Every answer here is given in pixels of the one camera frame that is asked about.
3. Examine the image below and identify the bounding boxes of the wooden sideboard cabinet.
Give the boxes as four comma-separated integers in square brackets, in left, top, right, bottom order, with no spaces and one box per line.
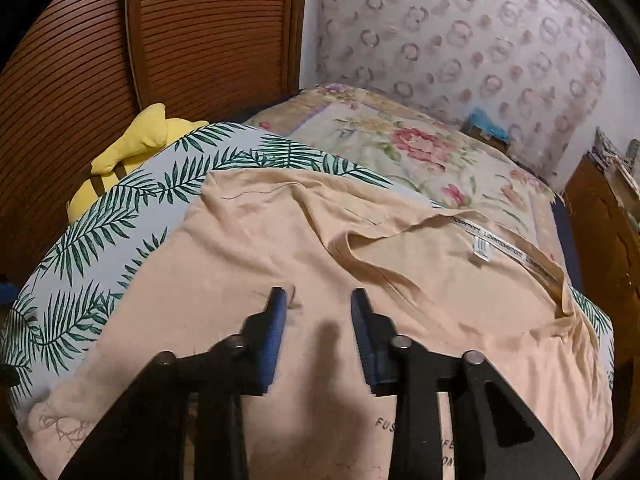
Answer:
[564,154,640,371]

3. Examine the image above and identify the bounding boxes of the yellow plush toy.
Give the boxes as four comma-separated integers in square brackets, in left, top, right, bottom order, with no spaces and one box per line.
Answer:
[66,103,208,224]

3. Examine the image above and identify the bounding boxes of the cardboard box blue contents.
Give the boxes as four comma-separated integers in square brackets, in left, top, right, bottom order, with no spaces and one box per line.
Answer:
[462,107,510,154]

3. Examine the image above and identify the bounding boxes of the circle pattern sheer curtain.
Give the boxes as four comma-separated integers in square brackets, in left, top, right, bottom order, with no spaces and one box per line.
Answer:
[318,0,608,179]

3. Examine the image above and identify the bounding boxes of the brown louvered wardrobe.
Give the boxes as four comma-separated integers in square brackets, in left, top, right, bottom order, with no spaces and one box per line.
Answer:
[1,0,305,284]

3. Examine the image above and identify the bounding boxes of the peach printed t-shirt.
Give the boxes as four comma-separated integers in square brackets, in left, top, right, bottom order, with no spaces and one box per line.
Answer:
[24,169,613,479]

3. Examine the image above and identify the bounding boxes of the palm leaf print quilt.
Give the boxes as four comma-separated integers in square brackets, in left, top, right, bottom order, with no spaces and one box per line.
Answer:
[0,121,616,411]

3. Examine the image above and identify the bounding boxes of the floral bed blanket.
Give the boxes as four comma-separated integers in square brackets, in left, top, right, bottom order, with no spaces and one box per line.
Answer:
[248,84,565,264]

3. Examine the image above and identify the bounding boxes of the navy bed sheet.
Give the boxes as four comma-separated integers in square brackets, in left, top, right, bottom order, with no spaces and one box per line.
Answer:
[551,195,584,292]

